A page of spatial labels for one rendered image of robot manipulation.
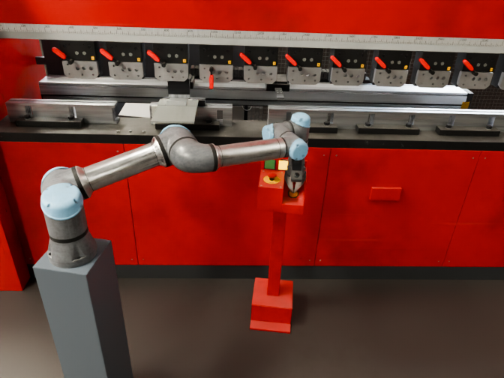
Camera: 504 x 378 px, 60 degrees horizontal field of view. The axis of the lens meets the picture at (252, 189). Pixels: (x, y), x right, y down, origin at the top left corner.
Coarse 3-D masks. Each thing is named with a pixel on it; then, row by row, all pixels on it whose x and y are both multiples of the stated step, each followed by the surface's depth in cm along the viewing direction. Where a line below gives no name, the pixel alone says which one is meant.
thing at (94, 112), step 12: (12, 108) 204; (24, 108) 205; (36, 108) 205; (48, 108) 205; (60, 108) 205; (72, 108) 210; (84, 108) 206; (96, 108) 206; (108, 108) 206; (12, 120) 207; (84, 120) 209; (96, 120) 209; (108, 120) 209
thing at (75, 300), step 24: (96, 240) 150; (48, 264) 139; (96, 264) 141; (48, 288) 141; (72, 288) 139; (96, 288) 143; (48, 312) 147; (72, 312) 145; (96, 312) 145; (120, 312) 166; (72, 336) 152; (96, 336) 150; (120, 336) 169; (72, 360) 159; (96, 360) 157; (120, 360) 171
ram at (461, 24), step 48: (0, 0) 180; (48, 0) 180; (96, 0) 181; (144, 0) 181; (192, 0) 182; (240, 0) 183; (288, 0) 183; (336, 0) 184; (384, 0) 185; (432, 0) 185; (480, 0) 186; (336, 48) 194; (384, 48) 195; (432, 48) 196; (480, 48) 196
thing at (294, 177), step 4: (292, 160) 180; (296, 160) 180; (300, 160) 180; (292, 164) 179; (296, 164) 179; (300, 164) 179; (292, 168) 178; (296, 168) 178; (300, 168) 178; (292, 172) 177; (296, 172) 177; (300, 172) 177; (292, 176) 177; (296, 176) 176; (300, 176) 176; (292, 180) 176; (296, 180) 176; (300, 180) 176
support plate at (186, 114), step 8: (160, 104) 200; (192, 104) 201; (160, 112) 191; (168, 112) 192; (176, 112) 192; (184, 112) 192; (192, 112) 193; (152, 120) 184; (160, 120) 184; (168, 120) 184; (176, 120) 185; (184, 120) 185; (192, 120) 185
